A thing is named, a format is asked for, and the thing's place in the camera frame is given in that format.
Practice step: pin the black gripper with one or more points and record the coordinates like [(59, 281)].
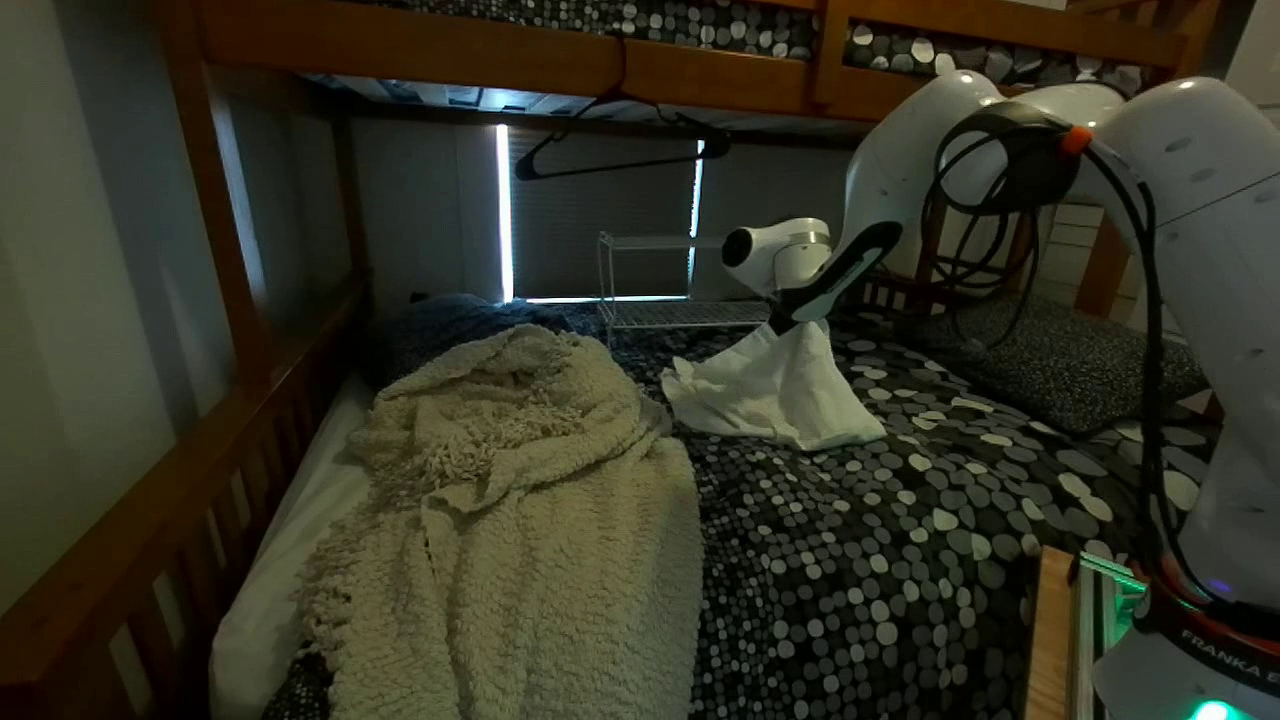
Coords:
[(787, 308)]

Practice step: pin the wooden bunk bed frame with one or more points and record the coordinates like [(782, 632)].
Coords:
[(120, 535)]

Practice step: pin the cream knitted blanket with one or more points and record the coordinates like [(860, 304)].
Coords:
[(520, 535)]

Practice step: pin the black clothes hanger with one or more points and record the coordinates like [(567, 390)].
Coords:
[(604, 164)]

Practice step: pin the blue pillow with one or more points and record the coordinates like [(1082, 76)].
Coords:
[(425, 333)]

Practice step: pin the dark window blind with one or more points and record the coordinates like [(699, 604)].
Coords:
[(600, 214)]

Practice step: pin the wooden table board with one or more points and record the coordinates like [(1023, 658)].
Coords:
[(1050, 643)]

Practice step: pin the small-dotted dark pillow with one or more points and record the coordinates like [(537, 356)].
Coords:
[(1067, 373)]

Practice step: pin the white mattress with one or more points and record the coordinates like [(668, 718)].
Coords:
[(283, 573)]

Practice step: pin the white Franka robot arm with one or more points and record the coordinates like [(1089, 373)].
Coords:
[(1213, 241)]

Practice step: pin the aluminium base frame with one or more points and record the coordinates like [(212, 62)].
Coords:
[(1113, 585)]

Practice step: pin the black spotted duvet cover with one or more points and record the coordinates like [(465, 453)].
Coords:
[(865, 563)]

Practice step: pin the spotted bunk bedding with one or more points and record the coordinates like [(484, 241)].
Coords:
[(640, 20)]

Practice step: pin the white cloth towel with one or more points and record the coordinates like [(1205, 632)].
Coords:
[(787, 393)]

